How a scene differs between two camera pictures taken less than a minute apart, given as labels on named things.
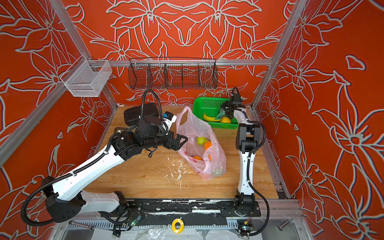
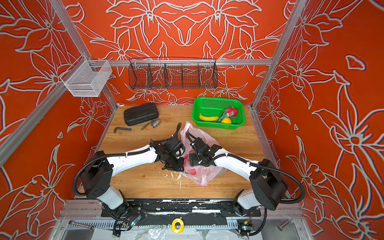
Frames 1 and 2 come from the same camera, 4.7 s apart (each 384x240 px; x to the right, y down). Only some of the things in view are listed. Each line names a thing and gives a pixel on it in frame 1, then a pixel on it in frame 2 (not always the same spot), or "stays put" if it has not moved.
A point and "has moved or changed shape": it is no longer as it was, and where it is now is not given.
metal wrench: [91, 227] stays put
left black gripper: [171, 145] to [180, 168]
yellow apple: [225, 119] stays put
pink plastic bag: [202, 151] has moved or changed shape
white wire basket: [87, 78] stays put
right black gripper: [229, 104] to [194, 159]
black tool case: [131, 115] stays put
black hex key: [118, 129] stays put
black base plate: [138, 208] stays put
